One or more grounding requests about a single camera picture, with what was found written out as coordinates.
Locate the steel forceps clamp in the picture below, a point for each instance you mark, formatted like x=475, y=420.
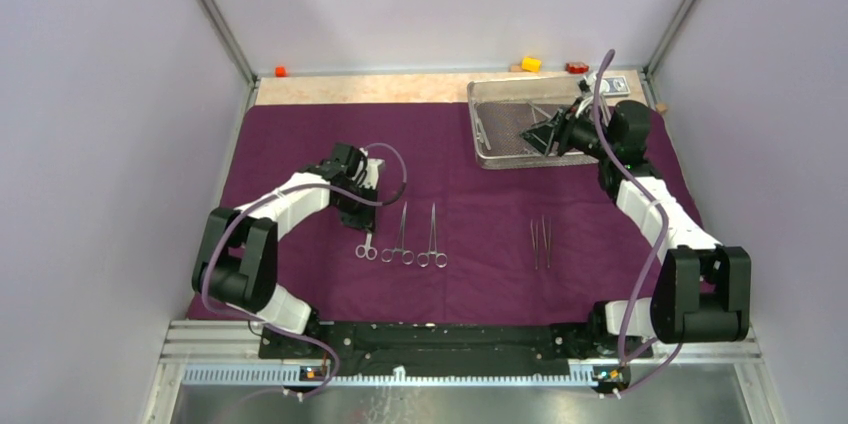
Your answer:
x=399, y=250

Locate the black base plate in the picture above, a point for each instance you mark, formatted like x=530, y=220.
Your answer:
x=445, y=350

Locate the blue playing card deck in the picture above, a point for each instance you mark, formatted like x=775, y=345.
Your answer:
x=615, y=86

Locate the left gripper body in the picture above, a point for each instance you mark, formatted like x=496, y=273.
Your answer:
x=355, y=213

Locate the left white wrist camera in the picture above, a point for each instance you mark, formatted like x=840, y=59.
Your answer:
x=372, y=172

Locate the steel hemostat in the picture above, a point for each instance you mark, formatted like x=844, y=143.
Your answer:
x=432, y=255

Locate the red small block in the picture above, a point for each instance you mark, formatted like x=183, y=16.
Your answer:
x=576, y=67

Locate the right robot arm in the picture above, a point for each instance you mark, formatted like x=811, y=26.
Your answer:
x=702, y=292

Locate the yellow small block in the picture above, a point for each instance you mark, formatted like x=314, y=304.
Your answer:
x=530, y=64

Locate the metal mesh instrument tray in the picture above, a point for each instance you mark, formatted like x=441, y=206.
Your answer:
x=509, y=106

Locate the steel curved tweezers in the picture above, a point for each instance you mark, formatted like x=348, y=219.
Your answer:
x=534, y=230

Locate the steel needle holder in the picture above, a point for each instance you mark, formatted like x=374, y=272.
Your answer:
x=547, y=240

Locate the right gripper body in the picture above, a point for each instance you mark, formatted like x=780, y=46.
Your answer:
x=580, y=134

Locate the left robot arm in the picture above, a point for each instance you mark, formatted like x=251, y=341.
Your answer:
x=237, y=262

